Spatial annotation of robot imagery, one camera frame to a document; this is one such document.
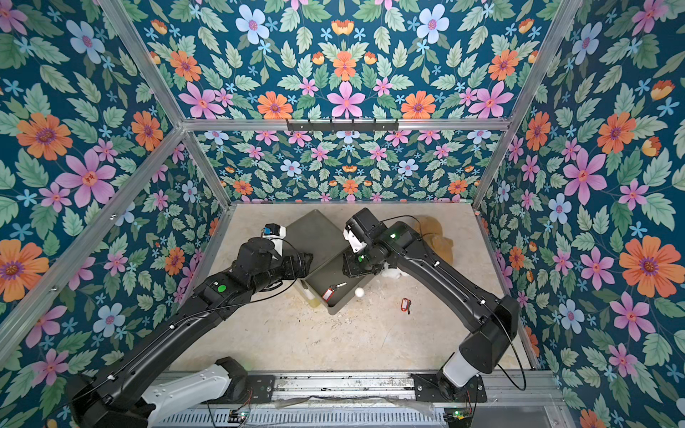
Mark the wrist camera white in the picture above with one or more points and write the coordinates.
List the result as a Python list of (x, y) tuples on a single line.
[(355, 236), (276, 234)]

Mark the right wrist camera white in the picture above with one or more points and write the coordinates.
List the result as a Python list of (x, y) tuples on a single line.
[(355, 236)]

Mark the grey top drawer cabinet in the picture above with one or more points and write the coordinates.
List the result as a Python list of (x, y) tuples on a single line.
[(317, 235)]

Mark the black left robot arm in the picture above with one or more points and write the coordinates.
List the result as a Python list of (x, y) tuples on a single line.
[(114, 397)]

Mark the aluminium frame rear top beam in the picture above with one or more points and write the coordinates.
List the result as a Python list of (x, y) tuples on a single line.
[(405, 124)]

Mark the yellow drawer cabinet base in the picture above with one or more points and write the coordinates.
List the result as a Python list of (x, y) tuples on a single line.
[(307, 294)]

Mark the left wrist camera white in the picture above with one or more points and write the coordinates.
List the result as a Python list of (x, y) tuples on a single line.
[(276, 234)]

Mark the grey top drawer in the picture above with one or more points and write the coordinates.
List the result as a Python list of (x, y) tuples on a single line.
[(330, 273)]

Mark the aluminium frame left top beam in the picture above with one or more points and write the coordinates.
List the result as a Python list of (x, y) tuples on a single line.
[(38, 301)]

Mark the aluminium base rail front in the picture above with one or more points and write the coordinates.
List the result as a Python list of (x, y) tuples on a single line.
[(383, 399)]

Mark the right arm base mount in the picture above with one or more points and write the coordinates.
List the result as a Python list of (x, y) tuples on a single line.
[(449, 382)]

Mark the aluminium frame right rear post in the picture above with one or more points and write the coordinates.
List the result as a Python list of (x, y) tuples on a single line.
[(560, 26)]

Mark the aluminium frame post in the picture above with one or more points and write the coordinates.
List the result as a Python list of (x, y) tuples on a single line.
[(120, 20), (560, 26)]

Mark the brown teddy bear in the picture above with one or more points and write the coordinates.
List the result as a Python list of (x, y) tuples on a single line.
[(432, 232)]

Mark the black wall hook rail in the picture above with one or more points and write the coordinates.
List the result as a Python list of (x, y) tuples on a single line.
[(335, 125)]

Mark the aluminium frame beam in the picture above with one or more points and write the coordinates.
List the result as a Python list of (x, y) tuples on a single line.
[(38, 301), (405, 124)]

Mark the aluminium frame left rear post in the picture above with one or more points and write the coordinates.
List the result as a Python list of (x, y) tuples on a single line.
[(120, 20)]

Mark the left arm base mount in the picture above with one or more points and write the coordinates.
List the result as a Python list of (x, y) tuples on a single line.
[(225, 382)]

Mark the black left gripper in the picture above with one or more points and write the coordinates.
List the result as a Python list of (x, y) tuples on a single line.
[(301, 270)]

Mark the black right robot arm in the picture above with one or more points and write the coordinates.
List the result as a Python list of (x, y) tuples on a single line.
[(492, 321)]

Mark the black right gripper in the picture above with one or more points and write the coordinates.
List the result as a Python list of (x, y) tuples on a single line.
[(352, 265)]

